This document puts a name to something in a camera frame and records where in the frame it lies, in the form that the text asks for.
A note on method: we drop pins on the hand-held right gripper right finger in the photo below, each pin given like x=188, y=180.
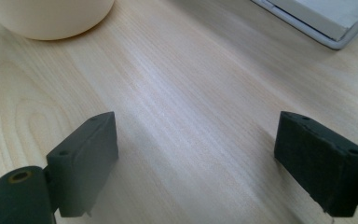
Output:
x=320, y=161

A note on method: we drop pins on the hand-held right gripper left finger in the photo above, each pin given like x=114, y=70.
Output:
x=84, y=165

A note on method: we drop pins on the white box with silver rim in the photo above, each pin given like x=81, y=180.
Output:
x=321, y=17

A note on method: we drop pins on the cream round container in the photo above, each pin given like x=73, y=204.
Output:
x=48, y=17

